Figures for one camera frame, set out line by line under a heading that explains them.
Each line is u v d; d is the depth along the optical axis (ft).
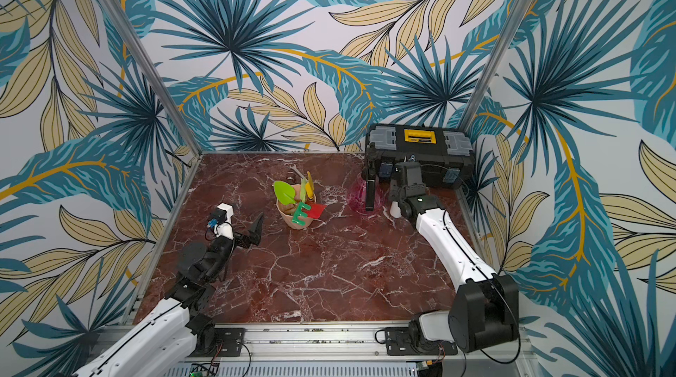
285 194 3.04
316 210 2.90
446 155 3.19
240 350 2.36
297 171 3.72
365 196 3.16
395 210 3.04
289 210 3.14
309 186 2.82
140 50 2.78
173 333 1.77
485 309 1.33
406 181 2.06
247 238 2.26
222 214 2.03
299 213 2.75
